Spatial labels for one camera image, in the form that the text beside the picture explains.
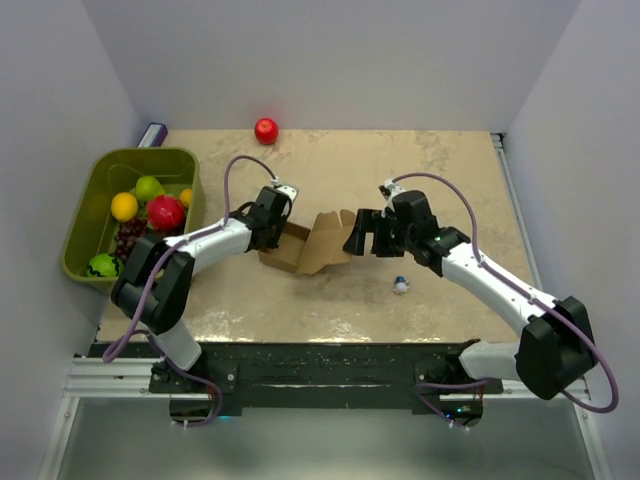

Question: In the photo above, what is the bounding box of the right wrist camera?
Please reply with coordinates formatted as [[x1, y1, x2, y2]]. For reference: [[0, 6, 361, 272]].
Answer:
[[378, 179, 406, 211]]

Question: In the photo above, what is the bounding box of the purple white box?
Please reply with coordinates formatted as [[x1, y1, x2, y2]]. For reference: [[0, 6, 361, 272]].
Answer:
[[137, 122, 168, 148]]

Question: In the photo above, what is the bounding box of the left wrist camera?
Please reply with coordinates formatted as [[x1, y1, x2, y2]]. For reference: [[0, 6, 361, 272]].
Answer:
[[273, 183, 299, 204]]

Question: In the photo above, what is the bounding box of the small watermelon toy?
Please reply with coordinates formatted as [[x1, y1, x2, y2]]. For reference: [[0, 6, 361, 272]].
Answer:
[[86, 253, 124, 278]]

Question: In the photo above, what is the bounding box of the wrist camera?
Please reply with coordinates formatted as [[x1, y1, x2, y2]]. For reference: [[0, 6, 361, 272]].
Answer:
[[378, 179, 406, 211], [273, 183, 299, 204]]

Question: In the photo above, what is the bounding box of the red apple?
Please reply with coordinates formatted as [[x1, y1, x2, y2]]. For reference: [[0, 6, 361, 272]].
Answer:
[[254, 117, 279, 145]]

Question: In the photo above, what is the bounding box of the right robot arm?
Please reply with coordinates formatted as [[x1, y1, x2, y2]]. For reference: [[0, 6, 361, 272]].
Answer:
[[343, 190, 598, 400]]

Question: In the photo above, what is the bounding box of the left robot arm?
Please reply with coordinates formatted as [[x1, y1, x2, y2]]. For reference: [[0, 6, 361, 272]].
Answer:
[[105, 184, 299, 392]]

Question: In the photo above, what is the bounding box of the purple grapes bunch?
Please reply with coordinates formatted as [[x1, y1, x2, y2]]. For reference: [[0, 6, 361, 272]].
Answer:
[[113, 217, 164, 264]]

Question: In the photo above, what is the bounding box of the brown cardboard box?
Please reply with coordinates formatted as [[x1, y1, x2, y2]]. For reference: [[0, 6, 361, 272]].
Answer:
[[258, 209, 356, 275]]

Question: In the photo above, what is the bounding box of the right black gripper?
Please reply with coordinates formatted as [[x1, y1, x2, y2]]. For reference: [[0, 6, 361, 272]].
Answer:
[[343, 208, 416, 258]]

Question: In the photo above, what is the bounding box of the small blue white toy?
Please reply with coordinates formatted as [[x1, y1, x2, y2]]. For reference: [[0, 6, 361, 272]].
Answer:
[[393, 276, 410, 295]]

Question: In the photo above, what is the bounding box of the yellow lemon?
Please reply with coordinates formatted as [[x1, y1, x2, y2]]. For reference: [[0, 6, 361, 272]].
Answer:
[[111, 192, 139, 223]]

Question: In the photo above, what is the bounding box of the green plastic bin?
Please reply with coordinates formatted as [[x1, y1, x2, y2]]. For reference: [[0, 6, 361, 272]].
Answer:
[[61, 147, 206, 295]]

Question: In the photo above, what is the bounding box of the small orange fruit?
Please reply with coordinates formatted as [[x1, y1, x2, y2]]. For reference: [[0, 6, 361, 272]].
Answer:
[[179, 188, 193, 209]]

